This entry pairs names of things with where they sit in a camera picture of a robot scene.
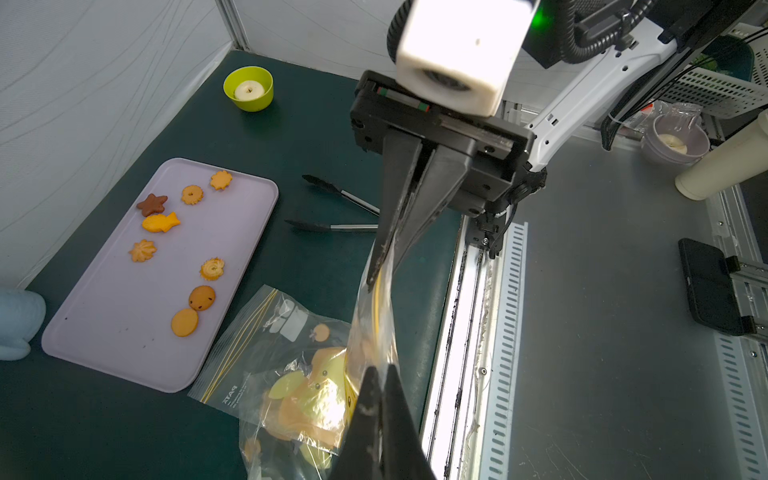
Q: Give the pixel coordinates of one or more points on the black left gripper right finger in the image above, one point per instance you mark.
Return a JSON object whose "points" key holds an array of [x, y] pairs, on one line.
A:
{"points": [[402, 455]]}

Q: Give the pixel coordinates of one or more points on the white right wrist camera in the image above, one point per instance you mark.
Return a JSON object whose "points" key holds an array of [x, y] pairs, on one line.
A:
{"points": [[458, 54]]}

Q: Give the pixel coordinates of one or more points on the chocolate chip round cookie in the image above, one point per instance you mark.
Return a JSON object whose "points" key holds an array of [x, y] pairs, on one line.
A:
{"points": [[202, 298]]}

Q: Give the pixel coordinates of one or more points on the flat flower cookie right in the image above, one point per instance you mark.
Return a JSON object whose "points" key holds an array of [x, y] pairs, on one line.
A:
{"points": [[221, 180]]}

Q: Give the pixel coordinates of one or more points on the lavender plastic tray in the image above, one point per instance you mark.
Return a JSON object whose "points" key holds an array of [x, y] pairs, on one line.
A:
{"points": [[117, 318]]}

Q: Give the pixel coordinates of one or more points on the white vent strip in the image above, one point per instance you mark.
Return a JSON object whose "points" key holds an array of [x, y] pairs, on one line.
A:
{"points": [[506, 314]]}

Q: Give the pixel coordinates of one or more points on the brown star cookie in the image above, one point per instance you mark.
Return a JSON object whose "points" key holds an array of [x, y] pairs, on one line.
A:
{"points": [[152, 205]]}

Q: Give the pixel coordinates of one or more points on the ring flower cookie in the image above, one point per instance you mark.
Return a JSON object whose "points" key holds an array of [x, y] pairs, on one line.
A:
{"points": [[192, 194]]}

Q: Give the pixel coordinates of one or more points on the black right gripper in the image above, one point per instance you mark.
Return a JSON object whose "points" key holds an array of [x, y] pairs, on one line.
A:
{"points": [[433, 159]]}

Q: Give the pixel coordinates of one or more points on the plain round yellow cookie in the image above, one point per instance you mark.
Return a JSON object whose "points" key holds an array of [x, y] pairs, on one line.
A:
{"points": [[185, 322]]}

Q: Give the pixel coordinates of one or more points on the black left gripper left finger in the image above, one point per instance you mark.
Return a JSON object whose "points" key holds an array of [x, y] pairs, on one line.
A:
{"points": [[360, 457]]}

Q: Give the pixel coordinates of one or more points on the beige cylinder container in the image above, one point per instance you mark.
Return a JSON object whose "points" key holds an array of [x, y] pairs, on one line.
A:
{"points": [[741, 157]]}

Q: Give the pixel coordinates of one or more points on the cream swirl cookie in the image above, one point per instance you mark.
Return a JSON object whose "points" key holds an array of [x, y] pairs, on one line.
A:
{"points": [[212, 269]]}

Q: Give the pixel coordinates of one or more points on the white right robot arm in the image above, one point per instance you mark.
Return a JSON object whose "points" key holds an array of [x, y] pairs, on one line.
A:
{"points": [[618, 44]]}

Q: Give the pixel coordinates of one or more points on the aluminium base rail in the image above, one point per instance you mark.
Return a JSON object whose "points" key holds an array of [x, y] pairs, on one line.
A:
{"points": [[455, 412]]}

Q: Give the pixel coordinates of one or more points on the swirl piped cookie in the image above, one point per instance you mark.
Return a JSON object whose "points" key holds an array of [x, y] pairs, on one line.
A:
{"points": [[143, 251]]}

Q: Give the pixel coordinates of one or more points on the light blue ceramic mug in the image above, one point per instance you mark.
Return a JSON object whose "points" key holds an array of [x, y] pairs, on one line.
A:
{"points": [[22, 315]]}

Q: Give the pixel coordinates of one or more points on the black phone device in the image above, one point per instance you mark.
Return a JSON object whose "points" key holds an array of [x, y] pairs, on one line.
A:
{"points": [[710, 292]]}

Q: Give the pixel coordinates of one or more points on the small yellow fish cookie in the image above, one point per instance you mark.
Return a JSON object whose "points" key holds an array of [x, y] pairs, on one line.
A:
{"points": [[160, 223]]}

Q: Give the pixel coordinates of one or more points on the clear plastic cup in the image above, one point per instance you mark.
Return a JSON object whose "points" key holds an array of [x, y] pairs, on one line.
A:
{"points": [[675, 136]]}

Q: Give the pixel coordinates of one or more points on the clear zip bag with duck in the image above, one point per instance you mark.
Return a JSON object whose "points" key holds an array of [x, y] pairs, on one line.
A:
{"points": [[279, 369]]}

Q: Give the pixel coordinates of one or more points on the green plastic bowl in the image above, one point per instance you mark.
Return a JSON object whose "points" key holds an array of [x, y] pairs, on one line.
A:
{"points": [[250, 73]]}

